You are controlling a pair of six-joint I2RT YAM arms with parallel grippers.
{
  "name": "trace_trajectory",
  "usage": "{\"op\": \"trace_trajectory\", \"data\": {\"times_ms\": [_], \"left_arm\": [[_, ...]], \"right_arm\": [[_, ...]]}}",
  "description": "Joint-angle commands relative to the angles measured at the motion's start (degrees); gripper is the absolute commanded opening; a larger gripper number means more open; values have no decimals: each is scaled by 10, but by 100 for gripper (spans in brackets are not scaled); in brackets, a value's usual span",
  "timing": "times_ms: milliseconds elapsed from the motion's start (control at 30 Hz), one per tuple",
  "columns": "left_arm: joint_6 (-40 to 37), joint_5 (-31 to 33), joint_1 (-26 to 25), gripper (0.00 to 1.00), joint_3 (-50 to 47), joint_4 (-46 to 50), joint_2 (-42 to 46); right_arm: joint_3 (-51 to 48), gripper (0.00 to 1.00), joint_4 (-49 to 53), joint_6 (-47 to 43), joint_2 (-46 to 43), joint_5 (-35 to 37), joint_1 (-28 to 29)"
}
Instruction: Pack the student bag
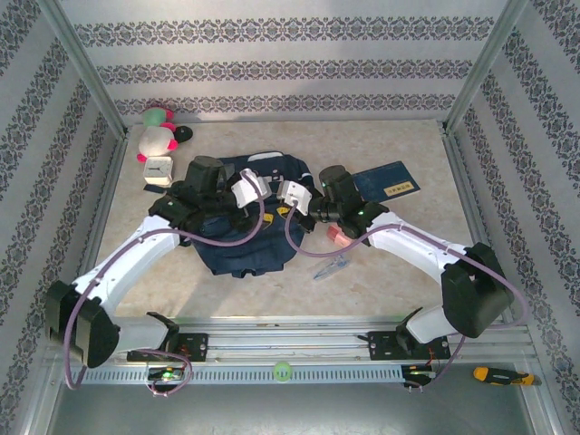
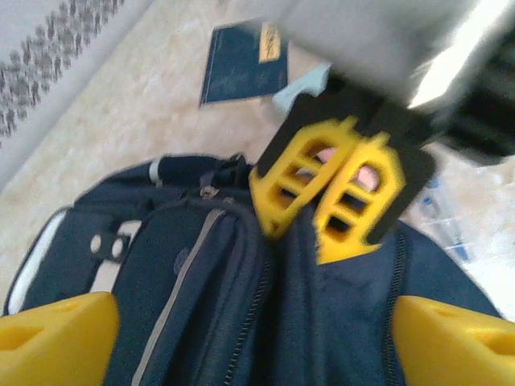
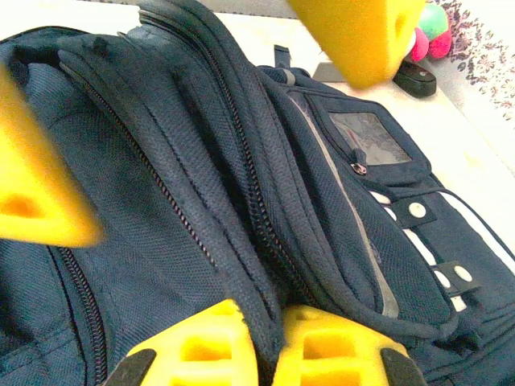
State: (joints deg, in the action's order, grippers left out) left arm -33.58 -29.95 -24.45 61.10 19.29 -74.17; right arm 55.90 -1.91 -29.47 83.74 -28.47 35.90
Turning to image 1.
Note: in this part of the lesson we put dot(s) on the navy blue student backpack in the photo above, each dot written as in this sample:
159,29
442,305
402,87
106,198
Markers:
254,258

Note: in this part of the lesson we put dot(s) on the clear plastic compass pack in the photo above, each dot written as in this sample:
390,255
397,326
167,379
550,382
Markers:
328,269

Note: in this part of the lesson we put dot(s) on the navy blue book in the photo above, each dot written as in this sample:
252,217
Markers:
394,181

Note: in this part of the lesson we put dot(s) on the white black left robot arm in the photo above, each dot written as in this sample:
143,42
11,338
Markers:
131,254

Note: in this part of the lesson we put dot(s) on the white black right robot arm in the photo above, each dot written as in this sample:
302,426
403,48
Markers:
408,244

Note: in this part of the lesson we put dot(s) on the white square alarm clock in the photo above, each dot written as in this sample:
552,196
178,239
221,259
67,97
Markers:
158,171

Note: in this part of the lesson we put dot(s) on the small black round object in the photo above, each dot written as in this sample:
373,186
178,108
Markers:
183,134

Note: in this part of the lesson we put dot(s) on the white pink green plush toy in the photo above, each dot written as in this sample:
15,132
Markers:
154,140

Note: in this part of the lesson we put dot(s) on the small circuit board green light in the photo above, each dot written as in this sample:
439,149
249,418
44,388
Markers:
167,374
419,372

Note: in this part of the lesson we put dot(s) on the yellow black screwdriver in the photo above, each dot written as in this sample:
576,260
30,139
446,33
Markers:
503,376

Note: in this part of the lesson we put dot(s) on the aluminium side rail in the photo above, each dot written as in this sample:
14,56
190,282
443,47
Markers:
471,199
106,199

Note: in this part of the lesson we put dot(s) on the aluminium mounting rail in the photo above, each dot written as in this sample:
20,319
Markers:
290,346

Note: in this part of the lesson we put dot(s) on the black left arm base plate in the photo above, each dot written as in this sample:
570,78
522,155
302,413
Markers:
197,346

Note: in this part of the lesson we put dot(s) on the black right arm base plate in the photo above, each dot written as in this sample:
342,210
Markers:
380,346

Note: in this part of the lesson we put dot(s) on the aluminium frame post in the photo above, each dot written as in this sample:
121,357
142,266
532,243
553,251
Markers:
485,63
81,63

